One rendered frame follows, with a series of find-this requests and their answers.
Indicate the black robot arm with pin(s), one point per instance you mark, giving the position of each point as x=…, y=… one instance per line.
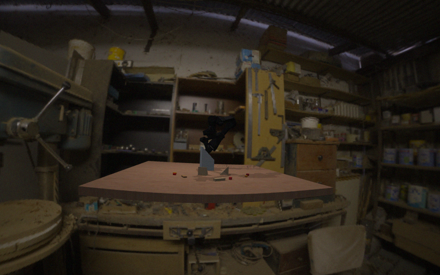
x=219, y=120

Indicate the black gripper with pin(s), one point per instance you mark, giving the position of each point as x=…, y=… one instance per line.
x=219, y=136

